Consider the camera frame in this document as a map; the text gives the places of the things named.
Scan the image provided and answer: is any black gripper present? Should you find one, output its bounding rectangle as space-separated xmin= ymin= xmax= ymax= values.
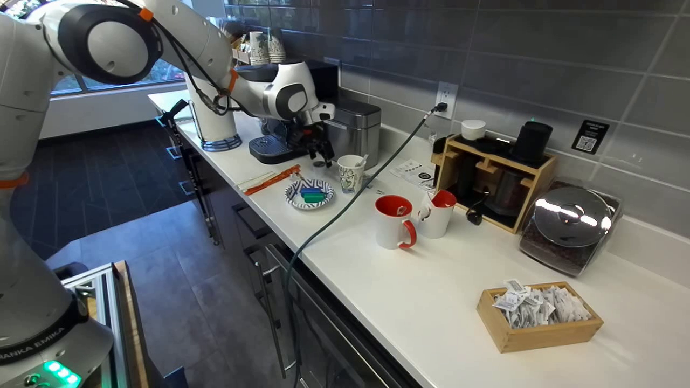
xmin=285 ymin=117 xmax=338 ymax=170

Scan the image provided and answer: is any black Keurig coffee machine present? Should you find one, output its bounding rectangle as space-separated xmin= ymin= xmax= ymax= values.
xmin=236 ymin=59 xmax=341 ymax=167

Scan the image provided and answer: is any wooden coffee rack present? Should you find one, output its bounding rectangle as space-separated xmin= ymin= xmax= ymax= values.
xmin=431 ymin=134 xmax=561 ymax=238

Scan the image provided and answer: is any stainless steel canister box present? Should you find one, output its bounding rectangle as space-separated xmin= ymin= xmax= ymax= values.
xmin=324 ymin=95 xmax=383 ymax=170

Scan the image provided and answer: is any green sponge piece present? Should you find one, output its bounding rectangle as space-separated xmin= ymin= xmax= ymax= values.
xmin=297 ymin=183 xmax=328 ymax=205

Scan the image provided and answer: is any blue patterned small plate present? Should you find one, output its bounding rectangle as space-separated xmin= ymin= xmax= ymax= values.
xmin=283 ymin=176 xmax=336 ymax=213

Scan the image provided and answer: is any orange flat stick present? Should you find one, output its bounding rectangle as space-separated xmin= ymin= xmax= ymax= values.
xmin=243 ymin=163 xmax=304 ymax=198

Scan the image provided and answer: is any small printed paper card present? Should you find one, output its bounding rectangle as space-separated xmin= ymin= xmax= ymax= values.
xmin=392 ymin=158 xmax=436 ymax=183

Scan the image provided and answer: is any dark wood counter cabinet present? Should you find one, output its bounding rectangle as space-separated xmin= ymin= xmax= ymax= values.
xmin=160 ymin=117 xmax=422 ymax=388

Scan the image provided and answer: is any white paper towel roll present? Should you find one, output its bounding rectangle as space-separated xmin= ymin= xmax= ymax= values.
xmin=185 ymin=72 xmax=246 ymax=156

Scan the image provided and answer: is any white mug with red interior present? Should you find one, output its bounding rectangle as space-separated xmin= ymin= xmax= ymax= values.
xmin=414 ymin=188 xmax=460 ymax=241

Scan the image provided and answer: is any small white cup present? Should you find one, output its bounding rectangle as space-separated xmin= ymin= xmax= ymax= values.
xmin=460 ymin=117 xmax=490 ymax=144

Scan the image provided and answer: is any glass carafe with black knob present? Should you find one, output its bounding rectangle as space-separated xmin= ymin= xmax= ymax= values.
xmin=463 ymin=163 xmax=539 ymax=229

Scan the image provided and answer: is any stainless steel dishwasher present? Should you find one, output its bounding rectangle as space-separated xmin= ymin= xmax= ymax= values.
xmin=266 ymin=241 xmax=407 ymax=388

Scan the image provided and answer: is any black cylindrical container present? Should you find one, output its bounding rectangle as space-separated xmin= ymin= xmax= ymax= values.
xmin=512 ymin=119 xmax=556 ymax=167

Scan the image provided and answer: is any white sugar packets pile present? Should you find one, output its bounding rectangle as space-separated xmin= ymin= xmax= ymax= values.
xmin=491 ymin=278 xmax=592 ymax=331

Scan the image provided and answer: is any wooden packet box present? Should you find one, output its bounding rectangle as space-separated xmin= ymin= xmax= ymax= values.
xmin=474 ymin=281 xmax=606 ymax=355

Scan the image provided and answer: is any dark power cable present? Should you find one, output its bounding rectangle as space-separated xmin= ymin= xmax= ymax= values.
xmin=283 ymin=102 xmax=450 ymax=380

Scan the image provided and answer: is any white mug with red handle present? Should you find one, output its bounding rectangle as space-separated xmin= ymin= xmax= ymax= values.
xmin=371 ymin=191 xmax=421 ymax=253

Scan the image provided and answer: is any white wall outlet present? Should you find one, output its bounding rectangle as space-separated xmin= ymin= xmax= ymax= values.
xmin=434 ymin=79 xmax=461 ymax=120

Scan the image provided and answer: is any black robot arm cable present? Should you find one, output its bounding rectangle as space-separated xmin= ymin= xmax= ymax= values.
xmin=146 ymin=18 xmax=251 ymax=119

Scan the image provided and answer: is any black wall plaque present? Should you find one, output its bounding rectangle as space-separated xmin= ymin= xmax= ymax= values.
xmin=569 ymin=119 xmax=612 ymax=158

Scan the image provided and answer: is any aluminium frame robot cart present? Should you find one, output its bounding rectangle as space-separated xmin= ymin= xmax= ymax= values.
xmin=58 ymin=258 xmax=154 ymax=388

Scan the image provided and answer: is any orange cable strap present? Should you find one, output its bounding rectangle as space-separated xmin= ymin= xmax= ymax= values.
xmin=0 ymin=170 xmax=33 ymax=194

